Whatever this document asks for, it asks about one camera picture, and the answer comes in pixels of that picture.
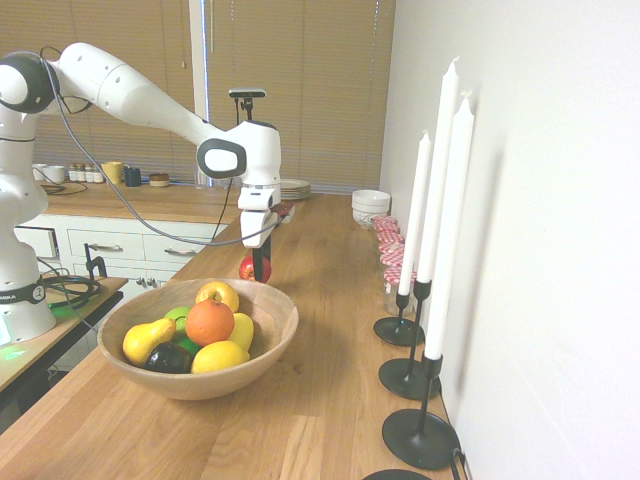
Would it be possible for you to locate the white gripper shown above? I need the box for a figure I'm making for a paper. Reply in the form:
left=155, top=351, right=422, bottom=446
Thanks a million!
left=236, top=188, right=282, bottom=285

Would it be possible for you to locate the red apple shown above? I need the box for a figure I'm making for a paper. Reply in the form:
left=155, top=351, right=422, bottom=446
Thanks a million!
left=238, top=254, right=273, bottom=284

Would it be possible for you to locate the yellow apple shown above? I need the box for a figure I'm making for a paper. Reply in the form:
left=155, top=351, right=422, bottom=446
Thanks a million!
left=194, top=281, right=240, bottom=314

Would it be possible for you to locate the green apple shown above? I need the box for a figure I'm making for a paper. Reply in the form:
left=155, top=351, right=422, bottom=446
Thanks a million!
left=163, top=305, right=192, bottom=337

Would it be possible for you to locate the stack of white plates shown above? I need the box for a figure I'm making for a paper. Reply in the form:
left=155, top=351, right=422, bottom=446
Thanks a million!
left=279, top=178, right=312, bottom=202

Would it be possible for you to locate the orange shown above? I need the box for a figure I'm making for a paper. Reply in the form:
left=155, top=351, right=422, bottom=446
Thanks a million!
left=185, top=298, right=235, bottom=347

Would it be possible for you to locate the patterned white bowl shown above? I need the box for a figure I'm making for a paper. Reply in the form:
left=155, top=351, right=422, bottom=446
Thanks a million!
left=353, top=207, right=389, bottom=231

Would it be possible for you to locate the small green fruit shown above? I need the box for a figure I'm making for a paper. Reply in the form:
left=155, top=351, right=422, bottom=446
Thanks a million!
left=175, top=335, right=204, bottom=357

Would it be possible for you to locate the plain white bowl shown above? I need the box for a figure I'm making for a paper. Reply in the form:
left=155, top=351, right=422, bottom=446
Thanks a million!
left=351, top=189, right=391, bottom=214

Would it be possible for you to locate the dark avocado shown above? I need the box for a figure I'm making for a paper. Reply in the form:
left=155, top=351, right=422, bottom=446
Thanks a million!
left=143, top=341, right=194, bottom=375

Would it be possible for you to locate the white kitchen cabinet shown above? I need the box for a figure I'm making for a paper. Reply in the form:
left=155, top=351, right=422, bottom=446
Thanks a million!
left=13, top=182, right=241, bottom=301

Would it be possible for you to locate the wooden fruit bowl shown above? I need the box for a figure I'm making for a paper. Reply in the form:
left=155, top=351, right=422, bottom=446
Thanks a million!
left=97, top=278, right=300, bottom=401

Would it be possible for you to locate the yellow pear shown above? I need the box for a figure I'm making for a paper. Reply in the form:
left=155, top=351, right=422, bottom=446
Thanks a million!
left=122, top=317, right=177, bottom=366

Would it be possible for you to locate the black candle holder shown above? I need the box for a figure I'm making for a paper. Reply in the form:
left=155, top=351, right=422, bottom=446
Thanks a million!
left=373, top=291, right=426, bottom=348
left=381, top=352, right=461, bottom=471
left=378, top=278, right=442, bottom=401

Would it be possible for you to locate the black table clamp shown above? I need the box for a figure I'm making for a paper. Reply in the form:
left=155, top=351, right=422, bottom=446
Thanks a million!
left=83, top=242, right=108, bottom=280

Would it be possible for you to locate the wide beige window blind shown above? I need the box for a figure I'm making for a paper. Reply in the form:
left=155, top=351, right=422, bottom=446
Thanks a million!
left=206, top=0, right=396, bottom=194

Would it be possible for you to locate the tallest white taper candle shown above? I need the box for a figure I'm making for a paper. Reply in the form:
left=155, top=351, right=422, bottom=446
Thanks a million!
left=415, top=56, right=461, bottom=285

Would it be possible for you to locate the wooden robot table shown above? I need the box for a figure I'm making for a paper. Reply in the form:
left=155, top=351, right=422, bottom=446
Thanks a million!
left=0, top=276, right=125, bottom=401

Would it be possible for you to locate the black round base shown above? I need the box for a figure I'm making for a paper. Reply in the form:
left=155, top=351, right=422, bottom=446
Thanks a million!
left=362, top=468, right=434, bottom=480

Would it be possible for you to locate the narrow beige window blind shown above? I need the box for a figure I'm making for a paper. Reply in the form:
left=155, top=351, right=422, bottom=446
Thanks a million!
left=0, top=0, right=194, bottom=172

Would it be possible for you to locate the wrist camera on red mount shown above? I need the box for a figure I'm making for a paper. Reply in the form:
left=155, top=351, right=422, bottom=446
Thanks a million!
left=271, top=201, right=297, bottom=225

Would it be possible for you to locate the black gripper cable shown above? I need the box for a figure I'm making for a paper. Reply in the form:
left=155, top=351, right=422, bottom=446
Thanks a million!
left=211, top=182, right=236, bottom=244

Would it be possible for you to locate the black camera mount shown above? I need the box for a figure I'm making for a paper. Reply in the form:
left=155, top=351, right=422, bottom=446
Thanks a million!
left=234, top=97, right=257, bottom=124

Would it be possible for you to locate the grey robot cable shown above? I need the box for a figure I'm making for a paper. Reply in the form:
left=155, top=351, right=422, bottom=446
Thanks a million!
left=39, top=47, right=284, bottom=248

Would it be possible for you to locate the black cable coil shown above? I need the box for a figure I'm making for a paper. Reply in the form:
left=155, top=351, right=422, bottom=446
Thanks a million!
left=42, top=269, right=102, bottom=307

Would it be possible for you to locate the black base power cable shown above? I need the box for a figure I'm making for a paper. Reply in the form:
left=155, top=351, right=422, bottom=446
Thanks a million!
left=449, top=446, right=471, bottom=480

